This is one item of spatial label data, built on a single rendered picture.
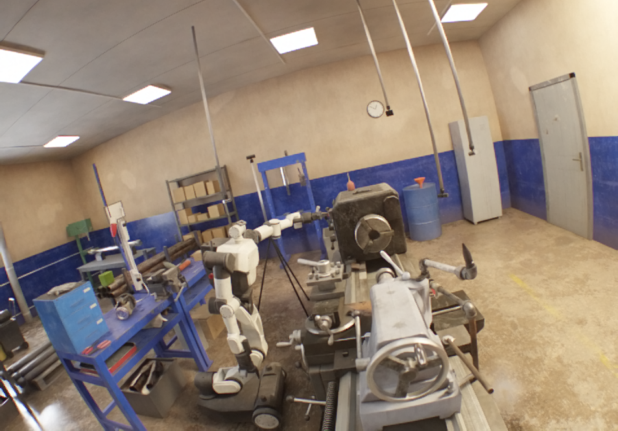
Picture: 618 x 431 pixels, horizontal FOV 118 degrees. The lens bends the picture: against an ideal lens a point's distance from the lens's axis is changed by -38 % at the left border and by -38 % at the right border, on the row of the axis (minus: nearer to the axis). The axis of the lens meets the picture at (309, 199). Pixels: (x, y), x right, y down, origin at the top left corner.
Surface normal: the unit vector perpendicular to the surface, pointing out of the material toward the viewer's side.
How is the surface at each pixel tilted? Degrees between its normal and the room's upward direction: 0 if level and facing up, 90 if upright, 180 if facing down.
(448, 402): 90
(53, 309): 90
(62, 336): 90
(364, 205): 90
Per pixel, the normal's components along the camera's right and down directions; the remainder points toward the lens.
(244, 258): 0.59, 0.00
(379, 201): -0.13, 0.15
